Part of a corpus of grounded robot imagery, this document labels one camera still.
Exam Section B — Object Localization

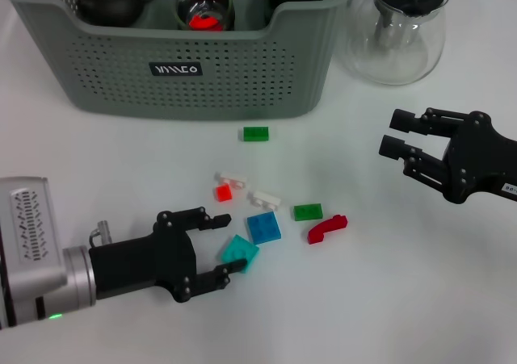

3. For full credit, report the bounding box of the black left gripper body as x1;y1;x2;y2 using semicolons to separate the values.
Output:
88;210;199;303

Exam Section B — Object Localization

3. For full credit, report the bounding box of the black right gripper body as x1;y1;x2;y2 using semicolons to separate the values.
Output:
442;111;517;204

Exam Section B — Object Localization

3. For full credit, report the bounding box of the teal square toy brick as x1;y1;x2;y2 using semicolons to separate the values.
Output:
221;234;261;275

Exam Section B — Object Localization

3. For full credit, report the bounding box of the blue square toy brick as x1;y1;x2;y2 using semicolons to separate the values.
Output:
246;211;283;246

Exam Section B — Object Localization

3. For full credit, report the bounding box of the green rectangular toy brick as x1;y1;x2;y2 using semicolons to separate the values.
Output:
242;126;270;143
293;203;324;223

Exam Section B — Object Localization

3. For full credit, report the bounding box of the dark red arched brick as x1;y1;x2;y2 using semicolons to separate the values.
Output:
307;214;349;246

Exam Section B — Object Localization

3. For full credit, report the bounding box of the grey perforated storage bin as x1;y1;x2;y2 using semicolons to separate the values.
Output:
0;0;361;122

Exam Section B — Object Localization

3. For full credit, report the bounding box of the white toy brick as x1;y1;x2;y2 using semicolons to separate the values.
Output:
246;190;283;212
213;171;248;190

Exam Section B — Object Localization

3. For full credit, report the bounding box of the glass carafe black lid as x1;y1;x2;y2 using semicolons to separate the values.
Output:
346;0;452;86

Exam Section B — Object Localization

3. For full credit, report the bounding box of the black clay teapot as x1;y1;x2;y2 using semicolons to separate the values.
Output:
75;0;158;28

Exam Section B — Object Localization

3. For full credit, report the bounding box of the left gripper cable connector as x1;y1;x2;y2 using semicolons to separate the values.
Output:
89;220;113;248

